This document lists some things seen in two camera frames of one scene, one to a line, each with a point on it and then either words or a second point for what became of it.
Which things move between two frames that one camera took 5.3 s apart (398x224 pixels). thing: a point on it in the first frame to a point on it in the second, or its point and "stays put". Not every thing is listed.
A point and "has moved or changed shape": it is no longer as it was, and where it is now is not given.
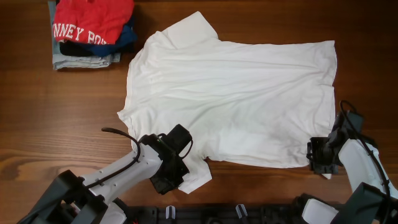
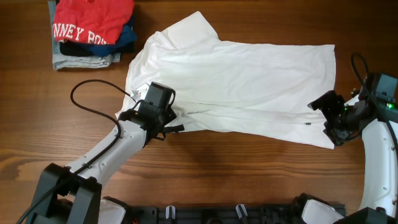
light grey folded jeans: [63, 61] stays put
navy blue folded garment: [129, 37] stays put
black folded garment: [71, 48] stays put
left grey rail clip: [170, 212] stays put
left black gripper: [170, 179] to [168, 123]
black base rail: [217, 214] stays put
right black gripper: [319, 157] to [330, 116]
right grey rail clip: [241, 210] stays put
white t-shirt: [255, 102] has moved or changed shape
